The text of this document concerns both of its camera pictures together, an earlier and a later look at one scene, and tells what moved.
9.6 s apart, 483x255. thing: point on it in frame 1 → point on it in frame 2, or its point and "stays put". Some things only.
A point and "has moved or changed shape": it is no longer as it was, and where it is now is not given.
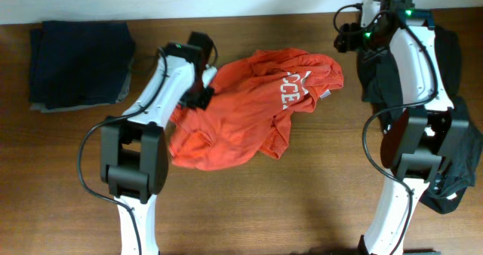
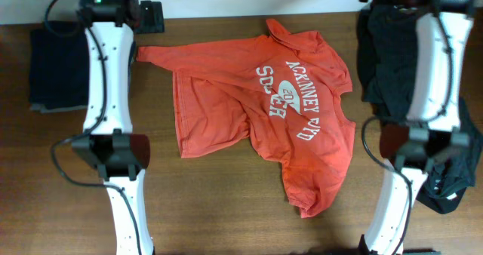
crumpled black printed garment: (380, 90) stays put
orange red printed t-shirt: (249, 112) has moved or changed shape
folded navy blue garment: (80, 62) stays put
